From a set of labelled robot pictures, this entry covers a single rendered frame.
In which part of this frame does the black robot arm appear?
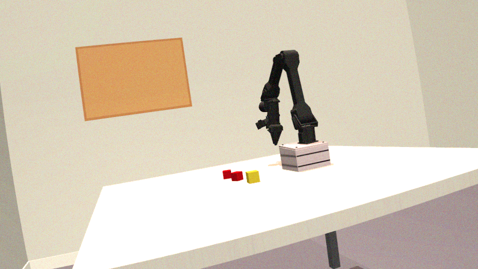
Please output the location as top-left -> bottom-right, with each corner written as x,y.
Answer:
258,49 -> 319,145

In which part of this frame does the red cube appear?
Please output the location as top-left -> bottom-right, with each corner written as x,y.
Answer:
222,169 -> 231,179
230,171 -> 244,181

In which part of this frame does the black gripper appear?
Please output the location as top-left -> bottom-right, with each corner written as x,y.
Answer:
266,112 -> 283,146

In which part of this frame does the yellow cube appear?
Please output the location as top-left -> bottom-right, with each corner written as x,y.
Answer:
245,170 -> 260,184

